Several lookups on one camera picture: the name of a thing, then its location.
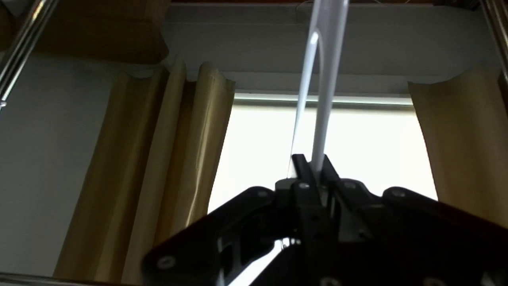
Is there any white window blind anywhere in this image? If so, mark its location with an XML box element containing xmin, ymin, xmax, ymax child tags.
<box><xmin>206</xmin><ymin>93</ymin><xmax>439</xmax><ymax>214</ymax></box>

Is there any chrome clothes rack frame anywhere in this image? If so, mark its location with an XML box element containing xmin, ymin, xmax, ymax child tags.
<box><xmin>0</xmin><ymin>0</ymin><xmax>508</xmax><ymax>286</ymax></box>

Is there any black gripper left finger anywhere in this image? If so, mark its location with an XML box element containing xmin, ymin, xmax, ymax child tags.
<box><xmin>291</xmin><ymin>153</ymin><xmax>339</xmax><ymax>286</ymax></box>

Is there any brown curtain at left edge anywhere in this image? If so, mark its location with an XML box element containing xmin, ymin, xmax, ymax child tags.
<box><xmin>407</xmin><ymin>68</ymin><xmax>508</xmax><ymax>226</ymax></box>

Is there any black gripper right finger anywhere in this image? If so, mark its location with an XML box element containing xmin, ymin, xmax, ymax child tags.
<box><xmin>320</xmin><ymin>157</ymin><xmax>379</xmax><ymax>242</ymax></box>

